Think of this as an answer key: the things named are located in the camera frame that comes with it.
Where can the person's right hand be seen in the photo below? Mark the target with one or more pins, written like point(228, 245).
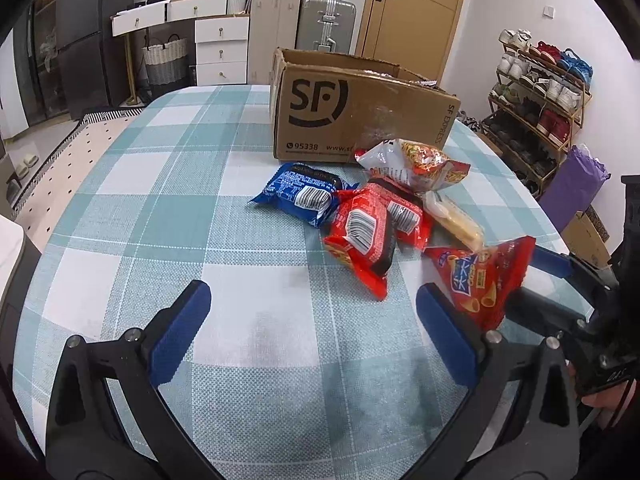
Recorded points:
point(602, 399)

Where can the woven laundry basket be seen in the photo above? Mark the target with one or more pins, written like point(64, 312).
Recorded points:
point(165, 62)

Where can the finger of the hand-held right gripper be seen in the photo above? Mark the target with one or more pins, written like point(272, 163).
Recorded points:
point(552, 262)
point(545, 310)

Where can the rows of assorted shoes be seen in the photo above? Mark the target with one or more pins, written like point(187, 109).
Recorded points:
point(540, 105)

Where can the dark grey fridge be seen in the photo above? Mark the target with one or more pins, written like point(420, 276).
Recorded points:
point(85, 60)

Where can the silver suitcase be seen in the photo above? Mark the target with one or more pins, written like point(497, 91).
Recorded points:
point(325, 25)

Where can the wooden door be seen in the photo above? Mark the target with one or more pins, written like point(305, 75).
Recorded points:
point(420, 15)

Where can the brown cardboard box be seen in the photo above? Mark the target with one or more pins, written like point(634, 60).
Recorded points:
point(320, 110)

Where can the purple bag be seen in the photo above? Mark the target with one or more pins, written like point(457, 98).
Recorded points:
point(575, 190)

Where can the cream dotted rug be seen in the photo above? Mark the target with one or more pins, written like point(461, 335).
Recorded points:
point(75, 160)

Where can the dark glass cabinet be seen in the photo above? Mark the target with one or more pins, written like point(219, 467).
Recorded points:
point(47, 60)

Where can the pile of loose shoes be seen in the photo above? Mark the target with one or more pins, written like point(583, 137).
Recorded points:
point(465, 121)

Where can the beige slipper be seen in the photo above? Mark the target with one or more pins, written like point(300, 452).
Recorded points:
point(27, 160)
point(17, 172)

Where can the cat face cardboard box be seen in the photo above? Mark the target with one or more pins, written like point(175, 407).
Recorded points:
point(585, 240)

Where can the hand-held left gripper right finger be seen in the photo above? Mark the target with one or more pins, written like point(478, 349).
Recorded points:
point(445, 332)

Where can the red black noodle packet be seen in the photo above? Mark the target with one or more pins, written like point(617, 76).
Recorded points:
point(407, 215)
point(360, 245)

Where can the white dresser with drawers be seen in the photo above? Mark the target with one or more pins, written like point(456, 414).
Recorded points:
point(220, 55)

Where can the yellow cake packet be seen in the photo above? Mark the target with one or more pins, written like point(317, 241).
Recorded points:
point(455, 220)

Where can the beige suitcase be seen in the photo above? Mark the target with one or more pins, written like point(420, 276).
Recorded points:
point(272, 35)

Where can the white marble table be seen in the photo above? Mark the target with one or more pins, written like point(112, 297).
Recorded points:
point(12, 255)

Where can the red cone snack packet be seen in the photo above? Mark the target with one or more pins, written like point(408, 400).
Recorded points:
point(475, 280)

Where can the wooden shoe rack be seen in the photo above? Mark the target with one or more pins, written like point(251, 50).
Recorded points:
point(582, 105)

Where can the blue snack packet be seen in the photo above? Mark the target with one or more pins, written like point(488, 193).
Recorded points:
point(290, 190)

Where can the white noodle print snack packet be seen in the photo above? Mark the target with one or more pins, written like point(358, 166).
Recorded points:
point(410, 160)

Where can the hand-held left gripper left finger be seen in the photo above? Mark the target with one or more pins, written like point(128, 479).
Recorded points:
point(180, 327)

